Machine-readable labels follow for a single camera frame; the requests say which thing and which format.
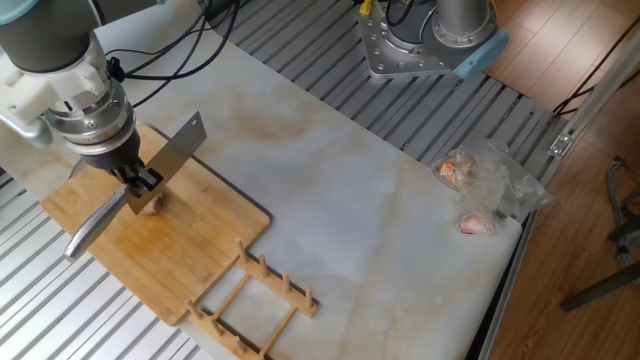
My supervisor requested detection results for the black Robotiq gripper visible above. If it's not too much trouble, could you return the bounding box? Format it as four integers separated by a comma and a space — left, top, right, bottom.
79, 130, 165, 199

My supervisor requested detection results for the steel cleaver knife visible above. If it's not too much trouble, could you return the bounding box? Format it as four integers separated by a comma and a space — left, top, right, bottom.
63, 111, 208, 262

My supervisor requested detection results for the bamboo cutting board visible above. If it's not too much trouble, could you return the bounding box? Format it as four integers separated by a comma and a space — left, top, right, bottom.
42, 123, 272, 327

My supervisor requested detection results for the wooden peg rack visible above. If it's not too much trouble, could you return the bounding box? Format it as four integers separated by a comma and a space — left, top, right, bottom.
183, 237, 320, 360

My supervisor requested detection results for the marble pattern table mat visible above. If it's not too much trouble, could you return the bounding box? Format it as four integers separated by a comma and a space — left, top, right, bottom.
0, 0, 524, 360

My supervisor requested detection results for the clear plastic bag with food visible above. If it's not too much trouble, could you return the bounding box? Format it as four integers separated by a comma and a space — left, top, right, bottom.
430, 138, 554, 236

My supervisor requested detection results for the dark chair leg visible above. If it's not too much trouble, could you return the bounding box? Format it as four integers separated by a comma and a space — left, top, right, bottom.
559, 262, 640, 314

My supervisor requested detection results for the blue black cable bundle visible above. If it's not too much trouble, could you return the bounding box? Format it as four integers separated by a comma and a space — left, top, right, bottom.
104, 0, 416, 109

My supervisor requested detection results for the aluminium frame beam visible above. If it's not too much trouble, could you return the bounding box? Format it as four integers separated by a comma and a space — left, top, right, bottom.
477, 29, 640, 360

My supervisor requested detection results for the black floor cable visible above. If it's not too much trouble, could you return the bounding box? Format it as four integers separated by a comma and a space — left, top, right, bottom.
552, 14, 640, 119

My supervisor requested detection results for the grey cable bundle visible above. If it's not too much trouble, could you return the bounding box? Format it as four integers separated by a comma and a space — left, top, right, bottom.
604, 157, 640, 269

